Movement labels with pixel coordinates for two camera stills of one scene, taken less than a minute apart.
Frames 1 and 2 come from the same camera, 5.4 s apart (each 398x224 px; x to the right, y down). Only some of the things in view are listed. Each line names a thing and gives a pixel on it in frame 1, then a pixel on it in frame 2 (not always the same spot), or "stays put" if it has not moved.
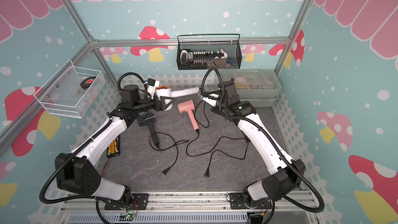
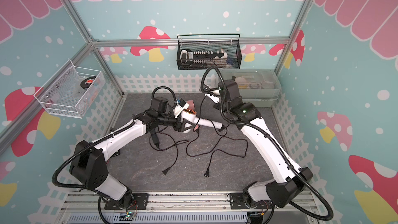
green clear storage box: x=261 y=87 stays put
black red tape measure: x=86 y=83 stays put
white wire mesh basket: x=71 y=92 stays put
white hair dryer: x=166 y=91 to x=190 y=115
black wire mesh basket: x=204 y=55 stays put
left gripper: x=161 y=107 to x=182 y=123
